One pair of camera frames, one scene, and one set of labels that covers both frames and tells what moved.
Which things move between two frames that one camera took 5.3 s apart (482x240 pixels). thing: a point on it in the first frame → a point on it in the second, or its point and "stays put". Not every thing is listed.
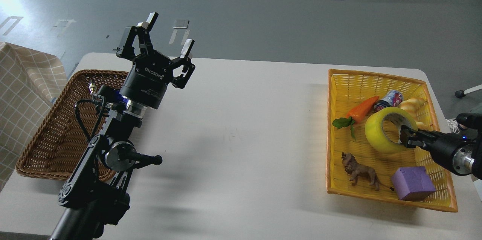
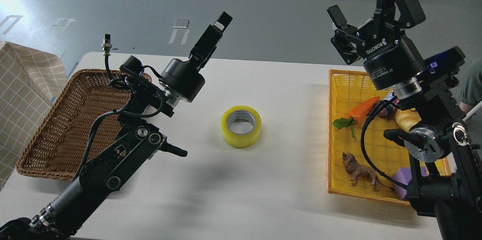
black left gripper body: (146, 79) → (182, 79)
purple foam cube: (412, 183) stays put
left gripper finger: (142, 30) → (200, 54)
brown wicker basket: (56, 148) stays put
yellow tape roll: (375, 135) → (241, 141)
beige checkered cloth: (31, 81) stays put
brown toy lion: (354, 169) stays put
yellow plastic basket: (364, 158) stays put
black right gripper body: (453, 151) → (389, 56)
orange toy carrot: (355, 114) stays put
